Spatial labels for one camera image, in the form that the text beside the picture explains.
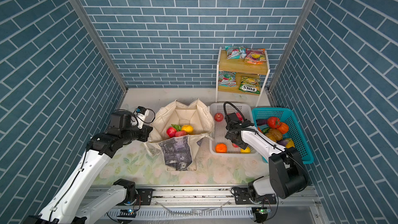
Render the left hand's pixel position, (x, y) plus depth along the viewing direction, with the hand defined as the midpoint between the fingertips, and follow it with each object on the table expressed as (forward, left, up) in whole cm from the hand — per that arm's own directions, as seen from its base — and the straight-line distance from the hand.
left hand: (152, 127), depth 75 cm
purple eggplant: (+14, -62, -17) cm, 66 cm away
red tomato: (+11, -68, -12) cm, 70 cm away
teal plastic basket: (+3, -79, -12) cm, 80 cm away
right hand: (+2, -42, -15) cm, 45 cm away
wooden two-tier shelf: (+31, -48, +12) cm, 58 cm away
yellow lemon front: (-6, -49, -14) cm, 51 cm away
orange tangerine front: (-4, -35, -15) cm, 38 cm away
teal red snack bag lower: (+37, -41, -1) cm, 56 cm away
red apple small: (+17, -35, -15) cm, 42 cm away
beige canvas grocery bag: (+3, -10, -10) cm, 14 cm away
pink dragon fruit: (+4, -7, -10) cm, 13 cm away
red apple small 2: (+6, -44, 0) cm, 44 cm away
